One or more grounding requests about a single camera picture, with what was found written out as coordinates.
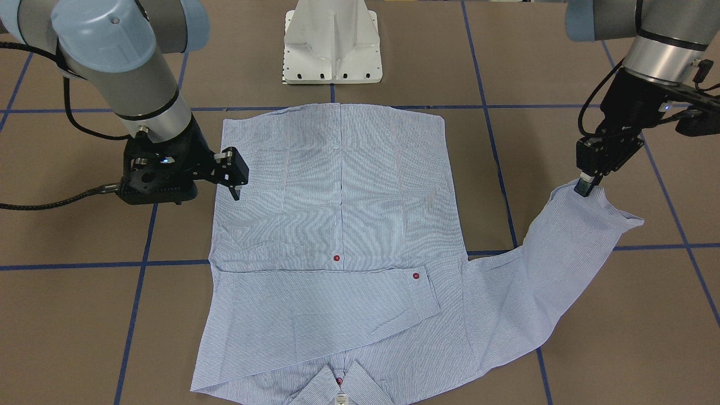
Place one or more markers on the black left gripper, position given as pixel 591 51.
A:
pixel 623 100

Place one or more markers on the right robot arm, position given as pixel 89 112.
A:
pixel 119 47

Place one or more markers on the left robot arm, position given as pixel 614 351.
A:
pixel 669 37

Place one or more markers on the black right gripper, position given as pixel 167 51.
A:
pixel 198 147

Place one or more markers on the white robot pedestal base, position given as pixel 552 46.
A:
pixel 331 42

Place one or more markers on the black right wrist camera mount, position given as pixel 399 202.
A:
pixel 155 180

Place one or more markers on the light blue striped shirt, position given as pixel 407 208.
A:
pixel 341 272

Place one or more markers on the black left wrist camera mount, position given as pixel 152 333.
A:
pixel 701 117

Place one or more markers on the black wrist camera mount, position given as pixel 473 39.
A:
pixel 701 117
pixel 155 180

